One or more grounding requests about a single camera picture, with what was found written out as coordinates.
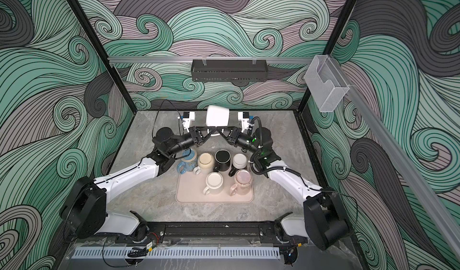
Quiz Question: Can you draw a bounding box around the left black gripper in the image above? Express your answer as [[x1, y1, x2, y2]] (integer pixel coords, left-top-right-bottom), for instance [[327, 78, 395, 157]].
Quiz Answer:
[[167, 128, 215, 159]]

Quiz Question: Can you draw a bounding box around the cream speckled mug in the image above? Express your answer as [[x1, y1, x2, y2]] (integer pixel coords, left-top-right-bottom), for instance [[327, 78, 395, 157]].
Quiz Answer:
[[194, 153, 215, 175]]

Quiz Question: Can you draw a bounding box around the blue butterfly mug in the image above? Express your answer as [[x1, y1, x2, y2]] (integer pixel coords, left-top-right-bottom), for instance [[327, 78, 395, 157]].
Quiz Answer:
[[177, 149, 198, 174]]

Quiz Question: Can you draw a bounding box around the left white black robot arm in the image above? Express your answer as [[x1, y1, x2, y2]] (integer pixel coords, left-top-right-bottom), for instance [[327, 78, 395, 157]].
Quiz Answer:
[[59, 126, 218, 242]]

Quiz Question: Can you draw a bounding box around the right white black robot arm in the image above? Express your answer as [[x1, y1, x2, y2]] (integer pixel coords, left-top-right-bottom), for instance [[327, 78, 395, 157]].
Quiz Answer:
[[217, 126, 353, 250]]

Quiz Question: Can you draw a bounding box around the black mug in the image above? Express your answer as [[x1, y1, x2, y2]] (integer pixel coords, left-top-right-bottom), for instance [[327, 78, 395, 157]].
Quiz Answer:
[[213, 149, 231, 174]]

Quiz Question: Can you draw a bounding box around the cream white mug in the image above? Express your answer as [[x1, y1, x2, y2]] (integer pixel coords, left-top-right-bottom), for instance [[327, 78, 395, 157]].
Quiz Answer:
[[202, 173, 224, 195]]

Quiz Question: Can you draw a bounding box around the pink iridescent mug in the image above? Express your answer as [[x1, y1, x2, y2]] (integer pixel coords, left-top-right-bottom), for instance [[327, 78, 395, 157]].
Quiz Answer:
[[229, 169, 253, 196]]

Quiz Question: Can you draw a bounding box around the pink rectangular tray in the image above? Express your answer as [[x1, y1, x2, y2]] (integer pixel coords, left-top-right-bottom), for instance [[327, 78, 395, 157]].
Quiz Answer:
[[176, 172, 253, 203]]

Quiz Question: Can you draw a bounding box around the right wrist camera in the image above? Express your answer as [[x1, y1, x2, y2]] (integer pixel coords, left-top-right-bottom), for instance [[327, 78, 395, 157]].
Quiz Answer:
[[238, 112, 253, 132]]

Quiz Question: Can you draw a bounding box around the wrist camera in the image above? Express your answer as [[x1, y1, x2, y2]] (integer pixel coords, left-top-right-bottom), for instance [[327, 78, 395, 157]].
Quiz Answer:
[[178, 112, 195, 132], [238, 112, 253, 132]]

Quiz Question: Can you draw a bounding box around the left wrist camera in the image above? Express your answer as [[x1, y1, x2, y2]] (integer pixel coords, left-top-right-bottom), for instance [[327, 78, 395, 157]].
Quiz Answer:
[[178, 112, 195, 132]]

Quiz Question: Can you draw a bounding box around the small white black-handled mug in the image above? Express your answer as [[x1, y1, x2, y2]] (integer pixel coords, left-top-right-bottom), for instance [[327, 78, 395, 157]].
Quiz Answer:
[[229, 153, 248, 177]]

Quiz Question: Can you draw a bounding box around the black wall shelf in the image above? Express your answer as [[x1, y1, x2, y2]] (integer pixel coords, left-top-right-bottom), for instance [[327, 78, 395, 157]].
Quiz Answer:
[[191, 59, 268, 82]]

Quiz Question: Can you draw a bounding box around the aluminium wall rail back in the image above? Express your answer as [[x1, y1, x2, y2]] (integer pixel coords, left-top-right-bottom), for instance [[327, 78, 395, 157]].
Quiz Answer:
[[107, 56, 315, 65]]

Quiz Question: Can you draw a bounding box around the aluminium wall rail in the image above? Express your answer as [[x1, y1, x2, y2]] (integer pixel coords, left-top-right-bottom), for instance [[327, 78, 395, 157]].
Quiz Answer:
[[107, 56, 315, 65], [331, 58, 460, 258]]

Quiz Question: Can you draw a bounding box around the clear acrylic wall holder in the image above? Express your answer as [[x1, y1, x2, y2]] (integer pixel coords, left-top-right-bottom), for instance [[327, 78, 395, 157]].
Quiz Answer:
[[304, 55, 349, 113]]

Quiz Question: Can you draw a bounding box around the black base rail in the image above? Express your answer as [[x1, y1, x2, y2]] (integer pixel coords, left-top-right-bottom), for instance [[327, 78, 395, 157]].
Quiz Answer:
[[75, 220, 351, 248]]

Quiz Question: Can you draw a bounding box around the white slotted cable duct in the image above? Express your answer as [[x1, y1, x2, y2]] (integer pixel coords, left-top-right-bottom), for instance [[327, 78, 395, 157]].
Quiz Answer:
[[71, 246, 281, 260]]

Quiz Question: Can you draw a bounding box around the aluminium wall rail right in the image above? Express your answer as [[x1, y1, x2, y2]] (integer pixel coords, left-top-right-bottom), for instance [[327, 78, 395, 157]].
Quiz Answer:
[[331, 58, 460, 258]]

